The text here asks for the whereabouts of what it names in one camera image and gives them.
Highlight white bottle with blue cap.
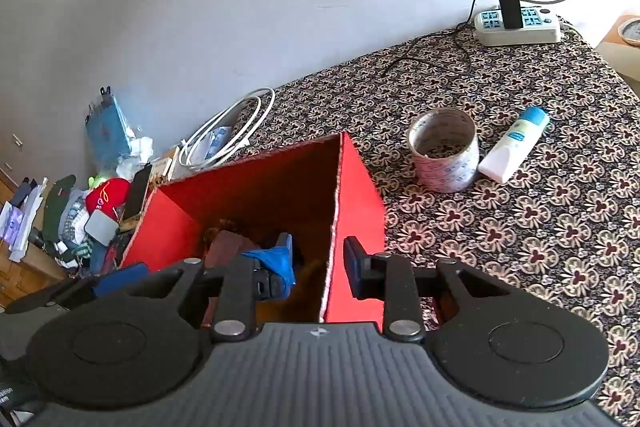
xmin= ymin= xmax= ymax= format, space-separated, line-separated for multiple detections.
xmin=477 ymin=106 xmax=551 ymax=185

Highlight wooden cabinet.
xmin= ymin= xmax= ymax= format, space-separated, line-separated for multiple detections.
xmin=0 ymin=132 xmax=66 ymax=308

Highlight clear tape roll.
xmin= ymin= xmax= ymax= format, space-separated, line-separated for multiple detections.
xmin=407 ymin=107 xmax=481 ymax=194

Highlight red cap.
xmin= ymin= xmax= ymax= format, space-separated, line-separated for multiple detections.
xmin=85 ymin=178 xmax=132 ymax=215

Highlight dark green pouch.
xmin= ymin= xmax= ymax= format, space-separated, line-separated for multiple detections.
xmin=42 ymin=175 xmax=77 ymax=243

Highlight white coiled cable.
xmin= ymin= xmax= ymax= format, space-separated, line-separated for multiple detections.
xmin=177 ymin=88 xmax=277 ymax=170

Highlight red cardboard box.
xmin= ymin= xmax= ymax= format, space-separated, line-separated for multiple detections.
xmin=120 ymin=132 xmax=388 ymax=325

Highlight blue packet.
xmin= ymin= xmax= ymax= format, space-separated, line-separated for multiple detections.
xmin=85 ymin=87 xmax=138 ymax=168

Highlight black charger cable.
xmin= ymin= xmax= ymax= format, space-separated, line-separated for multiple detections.
xmin=384 ymin=0 xmax=513 ymax=78

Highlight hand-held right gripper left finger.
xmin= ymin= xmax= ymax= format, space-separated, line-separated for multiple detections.
xmin=125 ymin=234 xmax=297 ymax=344

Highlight white power strip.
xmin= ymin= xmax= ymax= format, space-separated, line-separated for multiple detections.
xmin=473 ymin=6 xmax=563 ymax=46

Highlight white papers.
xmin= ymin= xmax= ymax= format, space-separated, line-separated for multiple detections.
xmin=0 ymin=179 xmax=48 ymax=263

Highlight round plate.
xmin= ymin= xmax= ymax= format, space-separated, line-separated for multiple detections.
xmin=619 ymin=18 xmax=640 ymax=46

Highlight black smartphone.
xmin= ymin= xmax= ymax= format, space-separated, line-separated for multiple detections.
xmin=122 ymin=163 xmax=153 ymax=223

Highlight brown cardboard box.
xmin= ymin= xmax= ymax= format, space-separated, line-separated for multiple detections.
xmin=597 ymin=14 xmax=640 ymax=75

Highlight grey flat case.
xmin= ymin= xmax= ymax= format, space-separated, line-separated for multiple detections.
xmin=84 ymin=212 xmax=118 ymax=244

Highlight brown item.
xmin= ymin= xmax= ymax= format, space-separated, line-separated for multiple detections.
xmin=202 ymin=219 xmax=261 ymax=269

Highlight blue cloth item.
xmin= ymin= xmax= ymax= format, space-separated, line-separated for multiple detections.
xmin=241 ymin=246 xmax=296 ymax=290

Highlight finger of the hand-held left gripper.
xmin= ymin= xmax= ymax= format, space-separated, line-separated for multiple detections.
xmin=4 ymin=262 xmax=151 ymax=315

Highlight floral patterned table cloth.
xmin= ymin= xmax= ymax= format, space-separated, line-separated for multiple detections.
xmin=235 ymin=14 xmax=640 ymax=427

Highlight black charger adapter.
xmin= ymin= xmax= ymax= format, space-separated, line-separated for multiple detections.
xmin=496 ymin=0 xmax=523 ymax=30

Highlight white plastic bag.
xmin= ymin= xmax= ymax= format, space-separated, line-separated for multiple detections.
xmin=115 ymin=137 xmax=156 ymax=180

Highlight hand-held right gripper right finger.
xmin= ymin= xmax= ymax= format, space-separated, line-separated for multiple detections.
xmin=344 ymin=236 xmax=512 ymax=342

